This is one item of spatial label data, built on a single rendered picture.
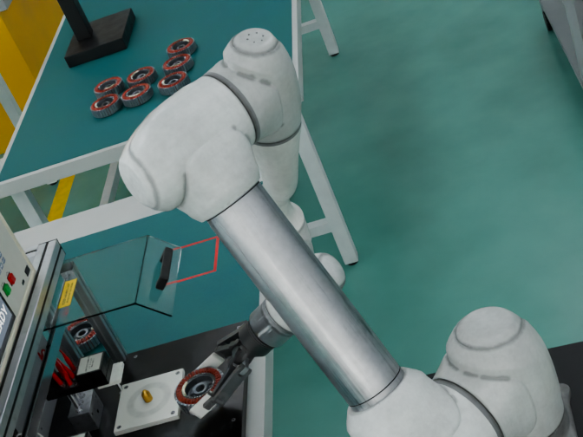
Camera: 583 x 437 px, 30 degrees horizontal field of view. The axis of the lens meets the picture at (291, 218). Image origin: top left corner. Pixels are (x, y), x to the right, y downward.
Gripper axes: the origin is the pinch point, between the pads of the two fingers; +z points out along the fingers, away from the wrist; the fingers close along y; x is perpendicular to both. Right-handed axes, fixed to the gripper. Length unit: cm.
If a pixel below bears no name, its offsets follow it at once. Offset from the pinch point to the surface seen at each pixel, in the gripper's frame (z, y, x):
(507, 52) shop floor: -35, 267, -117
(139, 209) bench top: 31, 97, 8
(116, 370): 14.2, 8.5, 13.2
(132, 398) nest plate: 20.1, 10.1, 5.2
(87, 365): 16.5, 7.8, 19.1
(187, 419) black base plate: 8.8, 0.1, -2.8
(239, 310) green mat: 1.7, 35.1, -9.2
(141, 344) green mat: 23.3, 32.7, 3.4
